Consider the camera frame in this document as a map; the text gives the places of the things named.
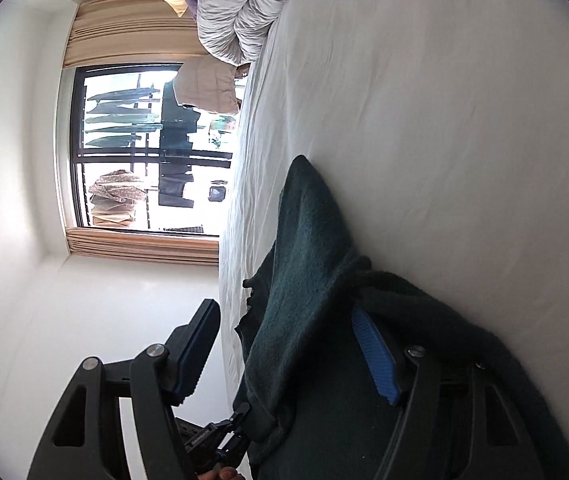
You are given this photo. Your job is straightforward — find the beige padded jacket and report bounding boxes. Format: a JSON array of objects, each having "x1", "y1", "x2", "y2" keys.
[{"x1": 173, "y1": 55, "x2": 250, "y2": 113}]

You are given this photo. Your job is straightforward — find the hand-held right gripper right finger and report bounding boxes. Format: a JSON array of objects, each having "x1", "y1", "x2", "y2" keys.
[{"x1": 352, "y1": 306, "x2": 569, "y2": 480}]

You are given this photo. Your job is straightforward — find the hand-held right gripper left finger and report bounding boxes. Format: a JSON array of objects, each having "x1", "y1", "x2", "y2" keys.
[{"x1": 27, "y1": 299, "x2": 221, "y2": 480}]

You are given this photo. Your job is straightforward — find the floral hanging cloth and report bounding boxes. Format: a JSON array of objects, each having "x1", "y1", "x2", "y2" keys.
[{"x1": 88, "y1": 170, "x2": 146, "y2": 205}]

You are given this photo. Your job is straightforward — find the person's left hand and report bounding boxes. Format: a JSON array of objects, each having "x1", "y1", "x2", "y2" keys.
[{"x1": 197, "y1": 466, "x2": 239, "y2": 480}]

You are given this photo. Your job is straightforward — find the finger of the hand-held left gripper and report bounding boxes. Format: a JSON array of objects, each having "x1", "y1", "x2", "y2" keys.
[
  {"x1": 214, "y1": 435, "x2": 251, "y2": 467},
  {"x1": 217, "y1": 402, "x2": 251, "y2": 433}
]

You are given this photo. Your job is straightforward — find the black hanging trousers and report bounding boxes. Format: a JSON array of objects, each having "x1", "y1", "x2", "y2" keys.
[{"x1": 161, "y1": 80, "x2": 201, "y2": 157}]

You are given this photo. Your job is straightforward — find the dark hanging shorts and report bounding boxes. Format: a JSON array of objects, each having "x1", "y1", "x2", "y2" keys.
[{"x1": 158, "y1": 174, "x2": 196, "y2": 209}]

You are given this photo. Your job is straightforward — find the bed with white sheet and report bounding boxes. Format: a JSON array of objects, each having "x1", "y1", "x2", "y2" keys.
[{"x1": 218, "y1": 0, "x2": 569, "y2": 461}]

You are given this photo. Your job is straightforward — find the beige curtain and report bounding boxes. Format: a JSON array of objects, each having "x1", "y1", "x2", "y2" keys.
[
  {"x1": 63, "y1": 0, "x2": 205, "y2": 68},
  {"x1": 66, "y1": 227, "x2": 220, "y2": 266}
]

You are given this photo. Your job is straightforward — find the grey white quilt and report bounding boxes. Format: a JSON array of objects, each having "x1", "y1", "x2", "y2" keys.
[{"x1": 194, "y1": 0, "x2": 305, "y2": 66}]

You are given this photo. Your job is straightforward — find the black framed window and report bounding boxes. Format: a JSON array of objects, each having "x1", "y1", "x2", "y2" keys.
[{"x1": 57, "y1": 62, "x2": 240, "y2": 236}]

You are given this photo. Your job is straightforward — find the row of dark hanging garments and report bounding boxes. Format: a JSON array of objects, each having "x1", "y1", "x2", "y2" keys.
[{"x1": 83, "y1": 86, "x2": 161, "y2": 150}]

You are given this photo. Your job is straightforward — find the dark green fleece garment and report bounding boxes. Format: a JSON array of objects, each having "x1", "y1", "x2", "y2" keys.
[{"x1": 234, "y1": 155, "x2": 569, "y2": 480}]

